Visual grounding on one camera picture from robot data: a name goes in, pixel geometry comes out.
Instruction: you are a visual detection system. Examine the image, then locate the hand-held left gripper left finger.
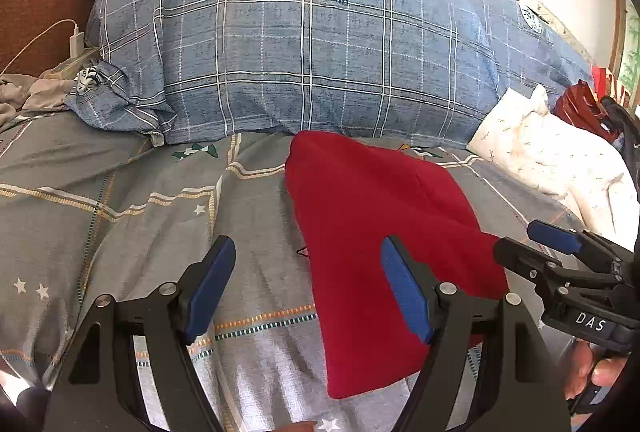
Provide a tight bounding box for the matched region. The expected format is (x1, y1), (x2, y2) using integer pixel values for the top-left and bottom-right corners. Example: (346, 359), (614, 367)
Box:
(47, 235), (237, 432)

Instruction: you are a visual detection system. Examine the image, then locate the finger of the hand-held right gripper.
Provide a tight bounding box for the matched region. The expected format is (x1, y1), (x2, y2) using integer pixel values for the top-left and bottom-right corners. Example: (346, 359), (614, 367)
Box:
(527, 220), (626, 263)
(492, 237), (566, 285)

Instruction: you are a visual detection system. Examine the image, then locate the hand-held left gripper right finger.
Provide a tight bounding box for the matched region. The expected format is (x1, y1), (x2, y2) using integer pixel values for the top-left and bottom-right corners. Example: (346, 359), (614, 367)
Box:
(380, 235), (573, 432)

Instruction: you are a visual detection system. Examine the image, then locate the red shirt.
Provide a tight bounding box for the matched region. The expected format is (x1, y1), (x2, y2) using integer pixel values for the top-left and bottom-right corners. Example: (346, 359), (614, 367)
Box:
(284, 130), (510, 400)

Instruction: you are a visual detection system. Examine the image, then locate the person's right hand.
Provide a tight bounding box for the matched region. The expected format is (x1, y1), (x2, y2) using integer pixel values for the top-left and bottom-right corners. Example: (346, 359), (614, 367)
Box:
(565, 342), (632, 413)

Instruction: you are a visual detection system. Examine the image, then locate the white leaf print pillow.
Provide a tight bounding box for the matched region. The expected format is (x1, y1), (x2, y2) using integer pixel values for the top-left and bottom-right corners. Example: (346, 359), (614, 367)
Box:
(466, 84), (640, 253)

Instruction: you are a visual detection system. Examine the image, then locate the grey striped bed sheet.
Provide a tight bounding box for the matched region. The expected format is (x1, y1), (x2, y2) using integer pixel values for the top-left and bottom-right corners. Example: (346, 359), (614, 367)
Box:
(0, 107), (601, 432)

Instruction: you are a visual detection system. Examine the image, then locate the red plastic bag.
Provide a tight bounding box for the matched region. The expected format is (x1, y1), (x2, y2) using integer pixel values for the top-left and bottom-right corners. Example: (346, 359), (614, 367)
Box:
(552, 81), (621, 143)

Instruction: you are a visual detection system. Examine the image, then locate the clear plastic box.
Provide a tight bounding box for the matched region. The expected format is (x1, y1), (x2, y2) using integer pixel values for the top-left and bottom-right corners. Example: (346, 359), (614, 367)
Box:
(40, 47), (103, 80)

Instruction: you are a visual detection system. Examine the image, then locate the wooden frame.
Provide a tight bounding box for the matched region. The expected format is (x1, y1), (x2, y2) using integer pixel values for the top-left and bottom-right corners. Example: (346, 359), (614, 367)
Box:
(605, 0), (632, 78)

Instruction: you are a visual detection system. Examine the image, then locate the white charger cable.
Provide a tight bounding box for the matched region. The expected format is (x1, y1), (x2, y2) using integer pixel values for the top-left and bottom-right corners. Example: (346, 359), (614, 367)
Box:
(0, 18), (77, 75)

